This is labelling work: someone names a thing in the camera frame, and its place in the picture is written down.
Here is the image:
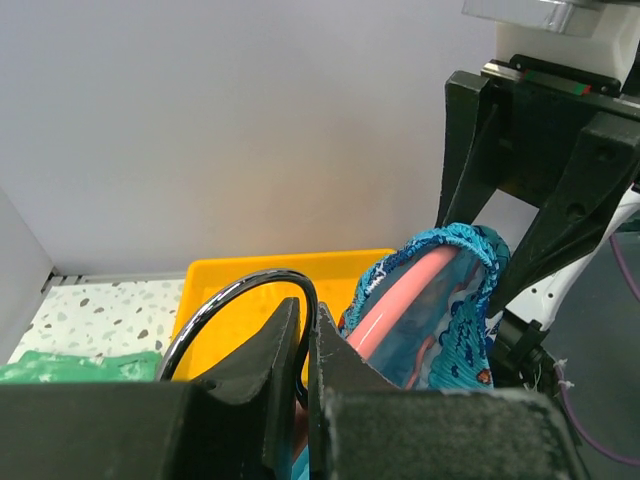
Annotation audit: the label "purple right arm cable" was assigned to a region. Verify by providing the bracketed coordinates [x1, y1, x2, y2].
[557, 234, 640, 461]

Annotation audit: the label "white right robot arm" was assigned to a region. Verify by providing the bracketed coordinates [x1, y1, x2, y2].
[437, 55, 639, 385]

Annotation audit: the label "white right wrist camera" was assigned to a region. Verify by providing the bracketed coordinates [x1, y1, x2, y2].
[462, 0, 639, 84]

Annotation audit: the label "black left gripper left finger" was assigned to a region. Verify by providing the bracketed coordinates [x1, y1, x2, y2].
[1, 298, 300, 479]

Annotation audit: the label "green white tie-dye shorts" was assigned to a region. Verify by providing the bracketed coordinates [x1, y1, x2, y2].
[1, 350, 162, 384]

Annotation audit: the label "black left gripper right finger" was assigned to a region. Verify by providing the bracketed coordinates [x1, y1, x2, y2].
[308, 304, 588, 479]

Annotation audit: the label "pink wire hanger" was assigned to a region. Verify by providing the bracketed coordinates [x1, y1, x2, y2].
[159, 248, 459, 464]

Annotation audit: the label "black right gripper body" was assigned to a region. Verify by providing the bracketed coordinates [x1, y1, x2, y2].
[481, 54, 639, 207]

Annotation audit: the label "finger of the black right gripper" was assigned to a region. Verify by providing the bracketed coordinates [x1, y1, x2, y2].
[436, 71, 508, 227]
[489, 112, 639, 315]

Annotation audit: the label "blue shark print shorts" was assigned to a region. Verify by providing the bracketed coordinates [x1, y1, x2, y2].
[289, 222, 512, 480]

